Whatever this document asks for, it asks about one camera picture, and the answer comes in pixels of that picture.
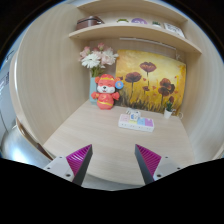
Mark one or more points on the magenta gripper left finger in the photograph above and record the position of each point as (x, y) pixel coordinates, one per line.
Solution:
(72, 167)

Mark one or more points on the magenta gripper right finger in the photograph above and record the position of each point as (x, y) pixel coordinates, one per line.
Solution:
(153, 166)

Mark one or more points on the white charger plug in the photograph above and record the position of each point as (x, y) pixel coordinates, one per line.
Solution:
(134, 114)

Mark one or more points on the white pastel power strip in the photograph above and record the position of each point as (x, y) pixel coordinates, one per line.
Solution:
(141, 124)

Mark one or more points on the small potted green plant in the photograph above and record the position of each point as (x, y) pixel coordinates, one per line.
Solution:
(168, 110)

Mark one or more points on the wooden chair back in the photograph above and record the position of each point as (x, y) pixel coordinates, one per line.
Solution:
(31, 140)

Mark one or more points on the light blue flower vase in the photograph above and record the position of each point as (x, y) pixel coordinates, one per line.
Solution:
(93, 88)

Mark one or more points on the red lucky mouse plush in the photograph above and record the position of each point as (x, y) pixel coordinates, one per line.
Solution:
(106, 92)

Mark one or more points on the yellow poppy flower painting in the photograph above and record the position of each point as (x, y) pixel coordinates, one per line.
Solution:
(150, 81)

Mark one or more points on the pink white flower bouquet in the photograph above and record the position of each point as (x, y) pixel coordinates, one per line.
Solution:
(96, 59)

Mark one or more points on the white framed card on shelf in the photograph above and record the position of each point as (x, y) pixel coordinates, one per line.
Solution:
(174, 29)

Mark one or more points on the brown box on shelf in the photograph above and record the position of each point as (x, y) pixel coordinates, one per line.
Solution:
(88, 21)

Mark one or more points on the purple round item on shelf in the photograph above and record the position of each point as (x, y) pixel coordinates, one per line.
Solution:
(139, 21)

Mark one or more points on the green item on shelf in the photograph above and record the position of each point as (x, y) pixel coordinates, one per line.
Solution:
(122, 20)

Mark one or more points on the wooden wall shelf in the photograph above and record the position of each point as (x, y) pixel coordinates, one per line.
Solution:
(112, 10)

